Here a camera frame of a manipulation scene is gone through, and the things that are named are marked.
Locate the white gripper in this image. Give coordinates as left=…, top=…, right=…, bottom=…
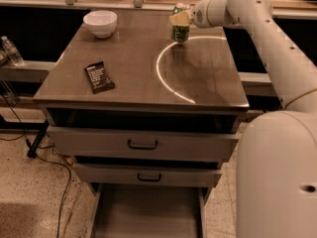
left=169, top=0, right=217, bottom=28

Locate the green soda can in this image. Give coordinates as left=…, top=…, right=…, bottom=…
left=171, top=3, right=190, bottom=43

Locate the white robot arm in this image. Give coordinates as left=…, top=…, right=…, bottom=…
left=170, top=0, right=317, bottom=238

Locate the grey drawer cabinet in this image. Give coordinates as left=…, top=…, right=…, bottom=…
left=33, top=9, right=251, bottom=238

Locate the top grey drawer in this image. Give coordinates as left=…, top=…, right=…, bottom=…
left=48, top=126, right=238, bottom=162

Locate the middle grey drawer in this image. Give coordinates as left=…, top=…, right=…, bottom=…
left=73, top=164, right=222, bottom=187

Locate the bottom open grey drawer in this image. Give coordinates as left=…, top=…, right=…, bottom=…
left=86, top=183, right=207, bottom=238

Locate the white ceramic bowl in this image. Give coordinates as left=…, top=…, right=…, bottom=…
left=83, top=10, right=118, bottom=38

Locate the black snack bar wrapper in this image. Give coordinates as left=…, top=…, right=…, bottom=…
left=84, top=61, right=115, bottom=94

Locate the clear plastic water bottle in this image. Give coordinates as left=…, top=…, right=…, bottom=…
left=1, top=36, right=24, bottom=66

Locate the black table leg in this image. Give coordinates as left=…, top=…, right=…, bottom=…
left=26, top=121, right=49, bottom=159

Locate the grey side shelf rail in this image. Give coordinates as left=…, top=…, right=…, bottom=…
left=0, top=60, right=55, bottom=82

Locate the black floor cable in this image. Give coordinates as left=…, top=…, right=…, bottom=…
left=0, top=92, right=73, bottom=238

